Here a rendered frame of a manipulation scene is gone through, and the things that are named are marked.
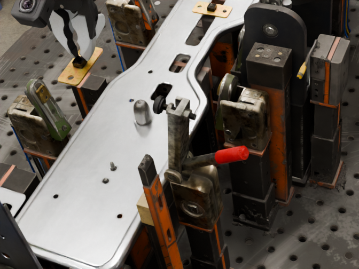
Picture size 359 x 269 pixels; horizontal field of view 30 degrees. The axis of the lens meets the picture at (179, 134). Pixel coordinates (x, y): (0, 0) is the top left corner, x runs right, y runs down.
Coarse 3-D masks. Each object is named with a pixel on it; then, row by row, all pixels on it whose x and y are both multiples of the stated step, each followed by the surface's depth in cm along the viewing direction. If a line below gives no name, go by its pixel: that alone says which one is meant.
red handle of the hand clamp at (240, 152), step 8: (216, 152) 104; (224, 152) 102; (232, 152) 101; (240, 152) 100; (248, 152) 101; (184, 160) 110; (192, 160) 108; (200, 160) 106; (208, 160) 105; (216, 160) 104; (224, 160) 103; (232, 160) 102; (240, 160) 101; (184, 168) 110; (192, 168) 109
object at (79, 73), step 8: (96, 48) 105; (80, 56) 103; (96, 56) 103; (72, 64) 103; (80, 64) 101; (88, 64) 102; (64, 72) 102; (72, 72) 102; (80, 72) 101; (64, 80) 101; (72, 80) 101; (80, 80) 100
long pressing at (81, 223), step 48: (192, 0) 150; (240, 0) 148; (192, 48) 140; (144, 96) 132; (192, 96) 130; (96, 144) 125; (144, 144) 124; (48, 192) 119; (96, 192) 118; (48, 240) 112; (96, 240) 111
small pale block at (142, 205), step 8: (144, 200) 107; (144, 208) 107; (144, 216) 109; (144, 224) 111; (152, 224) 109; (152, 232) 112; (152, 240) 115; (160, 248) 116; (160, 256) 118; (160, 264) 120
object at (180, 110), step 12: (156, 108) 100; (168, 108) 100; (180, 108) 99; (168, 120) 100; (180, 120) 99; (168, 132) 102; (180, 132) 101; (168, 144) 104; (180, 144) 103; (168, 156) 107; (180, 156) 106; (168, 168) 110; (180, 168) 108
